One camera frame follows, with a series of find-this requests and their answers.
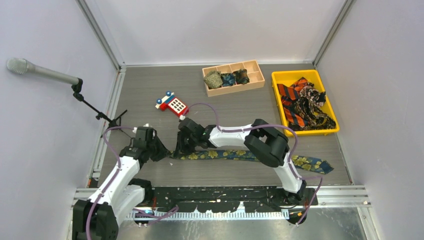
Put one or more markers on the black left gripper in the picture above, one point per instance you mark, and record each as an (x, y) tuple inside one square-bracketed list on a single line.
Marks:
[(163, 153)]

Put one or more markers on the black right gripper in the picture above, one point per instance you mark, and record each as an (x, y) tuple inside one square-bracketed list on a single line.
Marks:
[(180, 146)]

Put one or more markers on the blue yellow floral tie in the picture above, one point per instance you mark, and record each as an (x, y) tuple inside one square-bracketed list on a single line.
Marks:
[(306, 163)]

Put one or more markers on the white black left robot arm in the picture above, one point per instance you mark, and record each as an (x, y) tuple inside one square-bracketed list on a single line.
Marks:
[(100, 216)]

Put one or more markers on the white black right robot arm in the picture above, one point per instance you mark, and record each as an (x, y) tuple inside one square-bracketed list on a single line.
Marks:
[(265, 141)]

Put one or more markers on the red white toy brick block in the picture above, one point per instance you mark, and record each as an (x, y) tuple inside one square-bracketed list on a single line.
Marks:
[(172, 103)]

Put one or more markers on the black microphone stand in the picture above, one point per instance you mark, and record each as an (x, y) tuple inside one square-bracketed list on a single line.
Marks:
[(116, 122)]

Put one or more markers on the olive green rolled tie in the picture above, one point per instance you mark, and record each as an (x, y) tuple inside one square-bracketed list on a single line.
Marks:
[(213, 79)]

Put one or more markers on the blue rolled tie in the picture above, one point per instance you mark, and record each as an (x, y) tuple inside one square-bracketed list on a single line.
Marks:
[(228, 79)]

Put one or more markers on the dark brown rolled tie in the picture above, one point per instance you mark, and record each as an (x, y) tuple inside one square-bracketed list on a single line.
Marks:
[(241, 76)]

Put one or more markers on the wooden divided tray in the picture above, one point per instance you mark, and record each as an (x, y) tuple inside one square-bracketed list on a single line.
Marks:
[(255, 74)]

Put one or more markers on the orange navy striped tie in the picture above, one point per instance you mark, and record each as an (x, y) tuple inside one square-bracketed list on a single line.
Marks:
[(290, 97)]

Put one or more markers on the yellow plastic bin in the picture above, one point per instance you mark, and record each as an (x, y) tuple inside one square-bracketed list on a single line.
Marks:
[(288, 78)]

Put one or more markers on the black floral patterned tie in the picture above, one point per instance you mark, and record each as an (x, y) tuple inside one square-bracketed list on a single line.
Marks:
[(310, 107)]

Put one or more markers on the silver microphone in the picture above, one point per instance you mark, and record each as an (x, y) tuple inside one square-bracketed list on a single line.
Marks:
[(22, 66)]

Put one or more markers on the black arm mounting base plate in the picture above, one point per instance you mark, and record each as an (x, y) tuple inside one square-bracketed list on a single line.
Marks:
[(223, 203)]

